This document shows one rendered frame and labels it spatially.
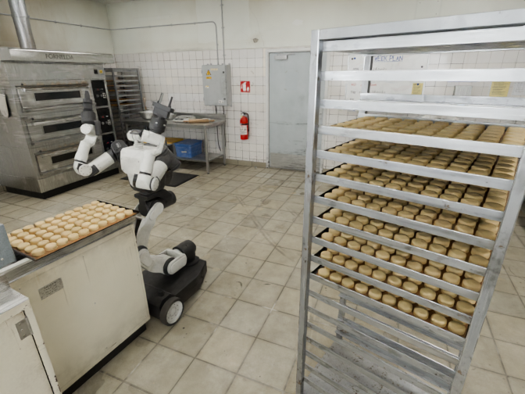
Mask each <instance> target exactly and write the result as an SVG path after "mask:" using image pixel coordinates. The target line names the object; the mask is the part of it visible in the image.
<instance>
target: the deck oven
mask: <svg viewBox="0 0 525 394"><path fill-rule="evenodd" d="M106 63H115V62H114V58H113V55H112V54H101V53H89V52H65V51H52V50H40V49H28V48H0V94H4V95H5V96H6V97H5V100H6V104H7V107H8V111H9V117H8V118H7V117H4V116H3V115H2V112H1V110H0V185H2V186H5V187H6V190H7V192H11V193H15V194H19V195H26V196H30V197H35V198H39V199H48V198H50V197H52V196H55V195H59V194H61V193H64V192H68V191H70V190H73V189H75V188H79V187H81V186H84V185H86V184H90V183H92V182H95V181H99V180H101V179H103V178H106V177H110V176H112V175H114V174H118V173H119V168H118V167H121V165H120V163H119V161H118V160H117V161H116V162H115V163H114V164H112V165H111V166H109V167H107V168H106V169H104V170H103V171H102V172H100V173H99V174H97V175H95V176H93V177H85V176H82V175H79V174H77V173H76V172H75V170H74V168H73V164H74V160H75V159H74V158H75V155H76V153H77V150H78V148H79V145H80V141H83V140H84V139H85V136H86V134H84V133H82V132H81V130H80V127H81V126H82V125H83V124H82V123H81V117H80V116H81V114H80V113H81V112H83V109H84V107H83V99H84V94H85V91H88V92H89V95H90V99H92V109H93V110H94V113H96V120H99V121H100V123H101V133H102V136H98V137H97V139H96V142H95V144H94V145H93V146H92V147H91V148H90V151H89V153H88V158H87V162H86V163H85V164H88V163H90V162H91V161H92V160H94V159H96V158H98V157H99V156H100V155H102V154H103V153H105V152H107V151H108V150H110V149H111V144H112V143H113V142H114V141H116V140H117V139H116V132H115V127H114V123H113V115H112V110H111V106H110V101H109V93H108V88H107V83H106V79H105V71H104V67H103V65H105V64H106ZM2 88H4V90H5V91H4V92H3V93H2V91H3V90H2Z"/></svg>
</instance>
